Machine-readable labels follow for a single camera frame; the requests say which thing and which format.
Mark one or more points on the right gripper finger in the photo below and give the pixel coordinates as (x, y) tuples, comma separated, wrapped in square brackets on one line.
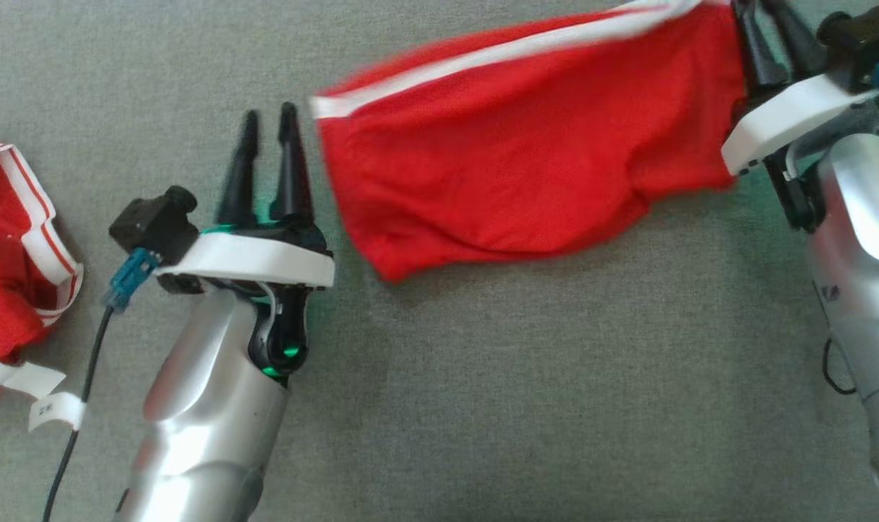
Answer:
[(759, 51), (798, 40)]

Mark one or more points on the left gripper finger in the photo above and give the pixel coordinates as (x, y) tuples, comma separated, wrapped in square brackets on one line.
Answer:
[(240, 181), (292, 174)]

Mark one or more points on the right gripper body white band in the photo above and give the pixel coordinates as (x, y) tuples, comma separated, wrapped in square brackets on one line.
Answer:
[(787, 119)]

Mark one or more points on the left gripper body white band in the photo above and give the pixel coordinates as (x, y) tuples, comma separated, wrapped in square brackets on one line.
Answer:
[(258, 257)]

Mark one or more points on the red shorts white stripe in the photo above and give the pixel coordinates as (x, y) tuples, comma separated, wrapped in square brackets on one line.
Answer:
[(519, 167)]

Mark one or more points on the red jersey with number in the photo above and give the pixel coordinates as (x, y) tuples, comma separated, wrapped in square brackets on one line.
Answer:
[(4, 290)]

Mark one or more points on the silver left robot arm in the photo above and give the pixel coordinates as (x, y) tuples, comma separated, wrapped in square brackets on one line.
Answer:
[(200, 420)]

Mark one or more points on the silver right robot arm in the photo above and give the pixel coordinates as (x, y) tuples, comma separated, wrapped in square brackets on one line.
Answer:
[(859, 275)]

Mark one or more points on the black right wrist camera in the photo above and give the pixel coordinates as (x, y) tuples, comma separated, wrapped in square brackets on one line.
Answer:
[(859, 36)]

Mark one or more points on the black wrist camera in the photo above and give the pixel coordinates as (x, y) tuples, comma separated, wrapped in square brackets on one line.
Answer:
[(153, 225), (859, 36)]

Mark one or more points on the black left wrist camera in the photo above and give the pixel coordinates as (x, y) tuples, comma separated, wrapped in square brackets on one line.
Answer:
[(153, 225)]

